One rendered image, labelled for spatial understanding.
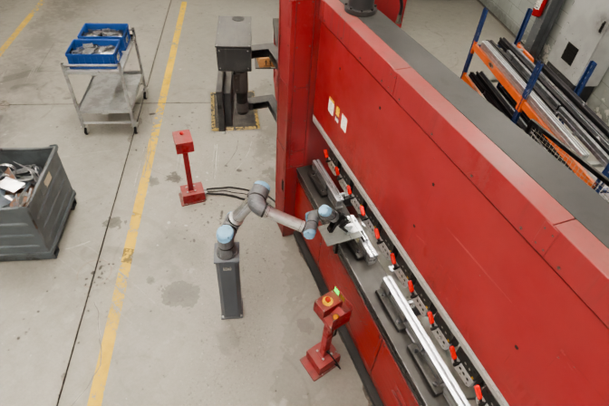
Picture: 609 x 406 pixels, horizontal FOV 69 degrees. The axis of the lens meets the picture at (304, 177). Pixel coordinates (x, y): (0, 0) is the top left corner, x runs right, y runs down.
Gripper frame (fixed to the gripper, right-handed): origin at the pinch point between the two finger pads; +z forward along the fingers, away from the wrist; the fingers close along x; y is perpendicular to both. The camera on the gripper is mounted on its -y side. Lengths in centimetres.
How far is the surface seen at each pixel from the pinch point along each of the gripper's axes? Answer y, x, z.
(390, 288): 0, -51, 6
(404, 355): -15, -89, 5
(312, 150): 11, 85, 6
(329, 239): -12.2, -3.5, -9.5
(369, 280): -9.1, -35.9, 9.9
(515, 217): 75, -104, -92
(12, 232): -212, 141, -105
